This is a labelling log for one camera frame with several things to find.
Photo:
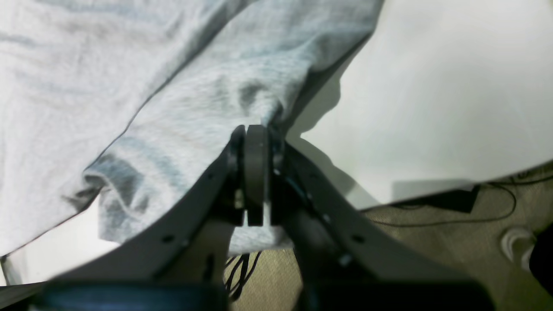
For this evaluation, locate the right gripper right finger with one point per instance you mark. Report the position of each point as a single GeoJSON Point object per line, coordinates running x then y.
{"type": "Point", "coordinates": [346, 263]}

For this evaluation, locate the grey T-shirt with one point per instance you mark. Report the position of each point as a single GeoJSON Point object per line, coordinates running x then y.
{"type": "Point", "coordinates": [128, 101]}

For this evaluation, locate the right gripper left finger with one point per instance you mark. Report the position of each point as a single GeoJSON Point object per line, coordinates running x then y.
{"type": "Point", "coordinates": [174, 265]}

